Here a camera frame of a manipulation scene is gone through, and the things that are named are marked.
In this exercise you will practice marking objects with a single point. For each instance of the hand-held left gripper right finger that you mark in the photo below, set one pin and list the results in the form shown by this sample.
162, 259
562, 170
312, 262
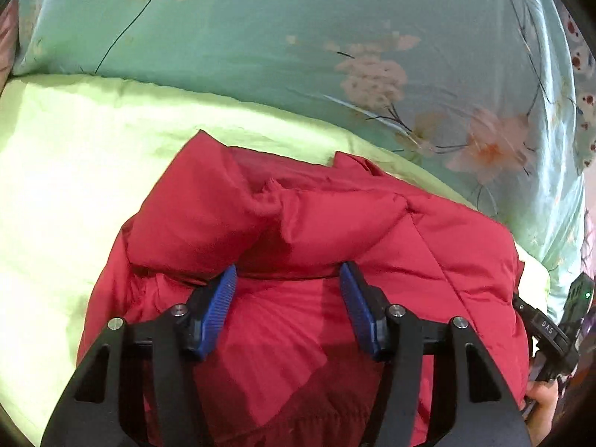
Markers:
358, 307

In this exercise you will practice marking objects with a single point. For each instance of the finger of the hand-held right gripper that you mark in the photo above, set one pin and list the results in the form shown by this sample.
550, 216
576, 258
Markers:
522, 307

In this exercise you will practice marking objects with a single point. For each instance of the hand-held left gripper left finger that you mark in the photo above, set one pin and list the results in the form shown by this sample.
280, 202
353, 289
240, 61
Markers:
216, 312

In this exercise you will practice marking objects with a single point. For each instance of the red quilted jacket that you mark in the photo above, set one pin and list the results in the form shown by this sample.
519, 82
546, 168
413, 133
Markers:
302, 233

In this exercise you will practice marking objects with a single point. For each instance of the person's right hand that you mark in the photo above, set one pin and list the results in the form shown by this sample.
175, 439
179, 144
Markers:
545, 409

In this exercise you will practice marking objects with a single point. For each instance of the light green bed sheet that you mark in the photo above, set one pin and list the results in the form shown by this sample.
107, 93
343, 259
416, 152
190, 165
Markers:
70, 172

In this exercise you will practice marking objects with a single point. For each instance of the cartoon print pillow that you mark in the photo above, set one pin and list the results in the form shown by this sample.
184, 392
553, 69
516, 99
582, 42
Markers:
584, 93

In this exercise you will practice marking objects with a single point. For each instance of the pink quilt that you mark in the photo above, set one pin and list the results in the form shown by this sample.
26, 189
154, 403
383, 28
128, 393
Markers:
5, 42

